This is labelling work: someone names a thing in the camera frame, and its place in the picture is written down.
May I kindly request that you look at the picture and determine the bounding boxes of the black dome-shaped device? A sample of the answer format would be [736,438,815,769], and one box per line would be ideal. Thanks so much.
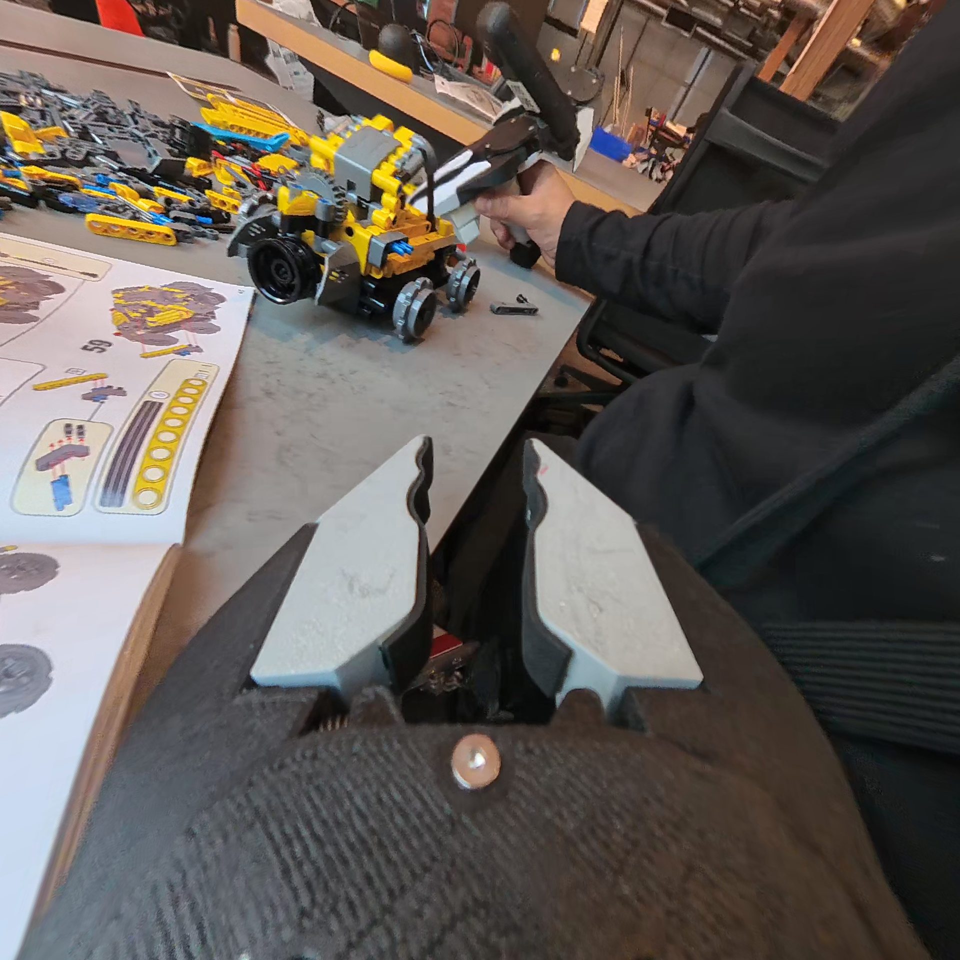
[377,22,423,72]

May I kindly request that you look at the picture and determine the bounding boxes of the side desk with wooden edge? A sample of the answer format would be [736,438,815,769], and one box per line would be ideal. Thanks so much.
[236,0,654,215]

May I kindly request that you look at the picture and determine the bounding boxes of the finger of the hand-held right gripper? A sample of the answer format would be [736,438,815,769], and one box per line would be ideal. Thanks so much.
[418,152,520,222]
[405,141,502,210]

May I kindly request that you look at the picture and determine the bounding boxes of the black round base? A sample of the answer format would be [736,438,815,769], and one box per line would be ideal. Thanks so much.
[549,66,606,108]

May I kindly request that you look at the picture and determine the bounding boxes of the person's right hand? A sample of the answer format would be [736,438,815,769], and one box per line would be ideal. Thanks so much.
[474,161,577,270]

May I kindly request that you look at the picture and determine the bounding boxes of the black office chair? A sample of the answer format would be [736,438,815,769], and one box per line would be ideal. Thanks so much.
[558,296,717,410]

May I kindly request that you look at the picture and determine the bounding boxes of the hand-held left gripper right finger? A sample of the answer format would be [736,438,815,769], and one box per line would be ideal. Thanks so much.
[521,437,706,730]

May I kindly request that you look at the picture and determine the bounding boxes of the pile of mixed building pieces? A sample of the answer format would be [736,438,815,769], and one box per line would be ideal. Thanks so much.
[0,93,309,249]

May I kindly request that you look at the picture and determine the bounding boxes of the person's right forearm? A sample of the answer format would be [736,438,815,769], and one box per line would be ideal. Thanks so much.
[555,196,796,331]

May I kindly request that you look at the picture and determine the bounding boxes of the wooden post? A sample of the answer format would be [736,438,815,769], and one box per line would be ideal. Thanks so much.
[757,0,879,100]

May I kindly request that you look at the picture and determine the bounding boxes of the yellow toy vehicle model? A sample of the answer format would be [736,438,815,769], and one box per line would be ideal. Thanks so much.
[227,114,483,345]

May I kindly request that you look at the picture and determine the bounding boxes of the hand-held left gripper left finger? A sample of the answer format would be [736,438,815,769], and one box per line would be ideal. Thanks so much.
[249,435,435,699]

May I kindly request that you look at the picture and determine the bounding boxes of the pile of grey track links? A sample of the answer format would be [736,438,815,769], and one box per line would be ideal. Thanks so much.
[0,71,185,177]

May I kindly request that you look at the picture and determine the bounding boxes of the white paper sheets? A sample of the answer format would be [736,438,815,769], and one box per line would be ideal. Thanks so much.
[433,77,505,120]

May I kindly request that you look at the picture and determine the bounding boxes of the blue brick separator tool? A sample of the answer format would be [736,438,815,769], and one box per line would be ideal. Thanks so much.
[196,122,292,155]

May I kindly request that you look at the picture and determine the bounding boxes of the instruction booklet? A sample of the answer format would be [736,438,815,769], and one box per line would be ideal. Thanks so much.
[0,232,256,927]

